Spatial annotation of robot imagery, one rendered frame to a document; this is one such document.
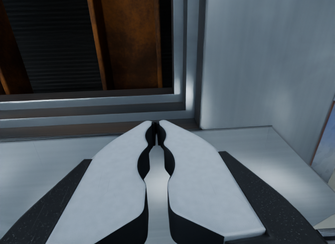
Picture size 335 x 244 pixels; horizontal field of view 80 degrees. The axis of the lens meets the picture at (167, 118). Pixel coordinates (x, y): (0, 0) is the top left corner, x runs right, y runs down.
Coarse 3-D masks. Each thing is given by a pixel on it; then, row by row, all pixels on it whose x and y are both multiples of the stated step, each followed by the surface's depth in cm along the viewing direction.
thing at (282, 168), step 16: (272, 128) 14; (272, 144) 15; (288, 144) 15; (272, 160) 15; (288, 160) 16; (304, 160) 16; (272, 176) 16; (288, 176) 16; (304, 176) 16; (320, 176) 17; (288, 192) 17; (304, 192) 17; (320, 192) 17; (304, 208) 18
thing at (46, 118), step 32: (192, 0) 12; (192, 32) 13; (192, 64) 14; (0, 96) 17; (32, 96) 17; (64, 96) 17; (96, 96) 16; (128, 96) 16; (160, 96) 16; (192, 96) 15; (0, 128) 15; (32, 128) 15; (64, 128) 15; (96, 128) 14; (128, 128) 14; (192, 128) 14
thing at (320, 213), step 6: (324, 192) 17; (330, 192) 17; (324, 198) 18; (330, 198) 18; (318, 204) 18; (324, 204) 18; (330, 204) 18; (318, 210) 18; (324, 210) 19; (330, 210) 19; (312, 216) 19; (318, 216) 19; (324, 216) 19; (330, 216) 19; (312, 222) 19; (318, 222) 19
